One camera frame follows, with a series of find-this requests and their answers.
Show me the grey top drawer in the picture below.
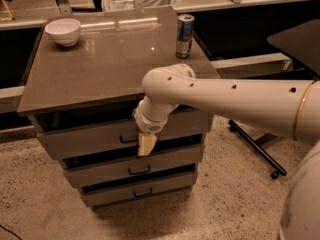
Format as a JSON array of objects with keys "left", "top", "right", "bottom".
[{"left": 37, "top": 108, "right": 213, "bottom": 160}]

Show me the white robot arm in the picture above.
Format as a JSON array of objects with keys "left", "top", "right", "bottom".
[{"left": 133, "top": 64, "right": 320, "bottom": 240}]

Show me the grey middle drawer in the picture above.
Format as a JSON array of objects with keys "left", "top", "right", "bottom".
[{"left": 64, "top": 144, "right": 203, "bottom": 188}]

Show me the grey drawer cabinet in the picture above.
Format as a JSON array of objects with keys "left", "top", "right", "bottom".
[{"left": 18, "top": 7, "right": 212, "bottom": 209}]

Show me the blue silver drink can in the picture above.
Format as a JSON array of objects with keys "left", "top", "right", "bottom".
[{"left": 176, "top": 14, "right": 194, "bottom": 58}]

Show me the black wheeled stand base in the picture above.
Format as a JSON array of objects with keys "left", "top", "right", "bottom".
[{"left": 228, "top": 120, "right": 287, "bottom": 179}]

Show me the white bowl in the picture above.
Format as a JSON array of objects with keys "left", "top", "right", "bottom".
[{"left": 45, "top": 18, "right": 81, "bottom": 47}]

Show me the clear plastic bin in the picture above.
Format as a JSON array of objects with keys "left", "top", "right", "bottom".
[{"left": 102, "top": 0, "right": 180, "bottom": 11}]

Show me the dark round side table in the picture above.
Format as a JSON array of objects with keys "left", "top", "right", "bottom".
[{"left": 267, "top": 19, "right": 320, "bottom": 75}]

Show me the black floor cable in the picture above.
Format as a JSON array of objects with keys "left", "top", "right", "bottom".
[{"left": 0, "top": 224, "right": 23, "bottom": 240}]

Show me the yellow wooden frame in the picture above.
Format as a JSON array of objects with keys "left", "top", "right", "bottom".
[{"left": 0, "top": 0, "right": 14, "bottom": 22}]

